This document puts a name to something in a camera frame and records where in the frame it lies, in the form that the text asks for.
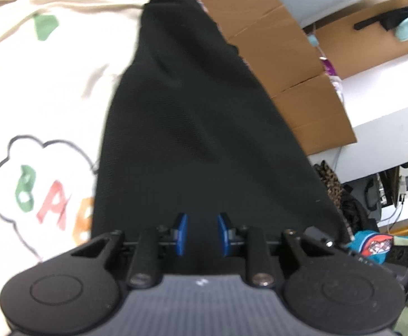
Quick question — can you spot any black jacket patterned lining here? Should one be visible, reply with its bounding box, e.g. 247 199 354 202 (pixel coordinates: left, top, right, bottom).
92 0 349 250

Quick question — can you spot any teal cartoon bag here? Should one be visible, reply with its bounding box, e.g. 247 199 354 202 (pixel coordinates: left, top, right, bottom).
348 230 394 264

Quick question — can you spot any cream cartoon bed sheet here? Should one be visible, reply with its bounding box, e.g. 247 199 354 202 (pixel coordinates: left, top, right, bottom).
0 0 148 335

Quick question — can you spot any brown cardboard sheet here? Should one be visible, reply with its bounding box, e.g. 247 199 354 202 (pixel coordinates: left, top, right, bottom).
201 0 357 155

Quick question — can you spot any leopard print cloth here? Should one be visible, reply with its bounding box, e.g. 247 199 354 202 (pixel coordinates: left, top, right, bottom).
312 160 352 238

